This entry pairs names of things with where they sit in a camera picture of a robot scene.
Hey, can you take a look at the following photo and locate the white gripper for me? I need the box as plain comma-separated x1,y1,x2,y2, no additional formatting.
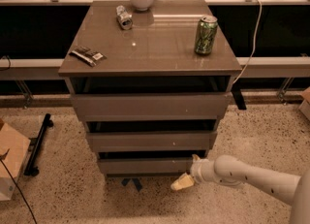
170,154,214,191

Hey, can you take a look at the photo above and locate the grey bottom drawer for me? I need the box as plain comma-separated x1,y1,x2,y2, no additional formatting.
98,158,193,176

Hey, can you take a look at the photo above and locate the grey drawer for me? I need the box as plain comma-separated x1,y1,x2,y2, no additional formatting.
72,93,231,121
86,131,217,152
98,158,193,176

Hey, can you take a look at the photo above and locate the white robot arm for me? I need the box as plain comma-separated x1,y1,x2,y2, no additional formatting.
170,154,310,224

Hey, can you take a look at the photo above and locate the grey top drawer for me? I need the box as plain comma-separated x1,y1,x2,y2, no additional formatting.
72,93,231,121

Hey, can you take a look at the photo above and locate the grey middle drawer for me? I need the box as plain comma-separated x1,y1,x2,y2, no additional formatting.
86,131,217,152

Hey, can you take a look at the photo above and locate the grey drawer cabinet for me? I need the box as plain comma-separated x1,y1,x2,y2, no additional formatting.
59,0,241,163

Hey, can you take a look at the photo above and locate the blue tape cross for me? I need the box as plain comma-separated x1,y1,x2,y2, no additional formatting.
121,178,142,192

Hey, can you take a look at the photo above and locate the cardboard box right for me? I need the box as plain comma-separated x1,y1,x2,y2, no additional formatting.
299,86,310,120

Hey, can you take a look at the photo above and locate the cardboard box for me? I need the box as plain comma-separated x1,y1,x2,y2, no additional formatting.
299,86,310,120
0,119,30,201

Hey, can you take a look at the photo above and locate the green soda can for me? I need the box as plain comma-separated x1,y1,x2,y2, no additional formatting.
195,15,218,55

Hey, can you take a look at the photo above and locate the black snack wrapper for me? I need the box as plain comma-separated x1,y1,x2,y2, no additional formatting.
70,47,106,67

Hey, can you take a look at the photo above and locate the black metal stand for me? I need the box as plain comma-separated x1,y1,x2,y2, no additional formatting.
24,113,53,176

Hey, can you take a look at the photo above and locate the crushed silver can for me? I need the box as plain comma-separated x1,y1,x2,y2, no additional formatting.
116,5,133,30

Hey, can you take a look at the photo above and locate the cardboard box left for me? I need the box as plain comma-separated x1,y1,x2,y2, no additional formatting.
0,119,30,201

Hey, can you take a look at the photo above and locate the white cable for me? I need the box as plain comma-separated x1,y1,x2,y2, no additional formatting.
232,0,263,84

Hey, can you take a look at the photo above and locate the black cable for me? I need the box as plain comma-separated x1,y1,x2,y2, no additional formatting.
0,160,37,224

